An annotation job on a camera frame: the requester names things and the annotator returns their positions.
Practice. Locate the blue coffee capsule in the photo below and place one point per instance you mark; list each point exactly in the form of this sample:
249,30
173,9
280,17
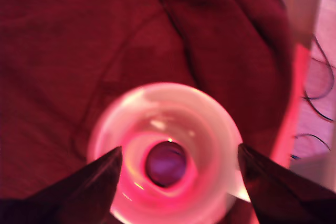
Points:
165,166

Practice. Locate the white illustrated mug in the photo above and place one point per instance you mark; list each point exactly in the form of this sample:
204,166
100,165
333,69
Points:
183,108

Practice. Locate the dark red cloth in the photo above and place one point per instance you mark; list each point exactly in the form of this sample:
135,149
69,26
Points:
78,51

